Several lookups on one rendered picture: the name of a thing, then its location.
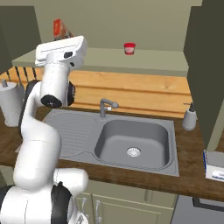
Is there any grey soap dispenser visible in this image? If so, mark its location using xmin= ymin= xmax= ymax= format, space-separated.
xmin=181 ymin=101 xmax=199 ymax=132

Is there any red jar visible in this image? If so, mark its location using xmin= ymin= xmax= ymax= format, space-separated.
xmin=123 ymin=42 xmax=137 ymax=56

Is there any silver cupboard handle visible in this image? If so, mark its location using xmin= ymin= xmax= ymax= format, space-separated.
xmin=94 ymin=199 xmax=102 ymax=224
xmin=81 ymin=197 xmax=88 ymax=217

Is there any dark olive cabinet door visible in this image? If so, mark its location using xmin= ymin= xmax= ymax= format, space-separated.
xmin=0 ymin=5 xmax=42 ymax=74

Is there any wide pale green cupboard door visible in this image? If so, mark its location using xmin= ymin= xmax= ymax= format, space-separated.
xmin=91 ymin=193 xmax=177 ymax=224

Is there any pale green wall shelf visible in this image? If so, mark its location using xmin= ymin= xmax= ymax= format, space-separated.
xmin=11 ymin=47 xmax=189 ymax=78

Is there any white box with blue print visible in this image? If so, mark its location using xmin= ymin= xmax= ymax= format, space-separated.
xmin=203 ymin=150 xmax=224 ymax=183

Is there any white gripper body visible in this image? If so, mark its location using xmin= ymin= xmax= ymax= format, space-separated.
xmin=34 ymin=35 xmax=88 ymax=67

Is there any grey sink tap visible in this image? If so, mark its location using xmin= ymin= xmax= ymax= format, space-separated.
xmin=99 ymin=98 xmax=120 ymax=119

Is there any orange food box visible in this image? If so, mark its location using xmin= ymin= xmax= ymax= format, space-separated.
xmin=52 ymin=18 xmax=74 ymax=41

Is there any narrow pale green cupboard door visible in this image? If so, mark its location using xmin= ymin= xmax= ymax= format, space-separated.
xmin=74 ymin=192 xmax=94 ymax=224

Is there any white paper towel roll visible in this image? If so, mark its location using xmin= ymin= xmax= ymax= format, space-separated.
xmin=0 ymin=79 xmax=26 ymax=128

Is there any olive open cabinet door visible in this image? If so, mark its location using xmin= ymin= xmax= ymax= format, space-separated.
xmin=183 ymin=0 xmax=224 ymax=152

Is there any grey steel sink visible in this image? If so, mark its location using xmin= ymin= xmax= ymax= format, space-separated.
xmin=43 ymin=108 xmax=180 ymax=178

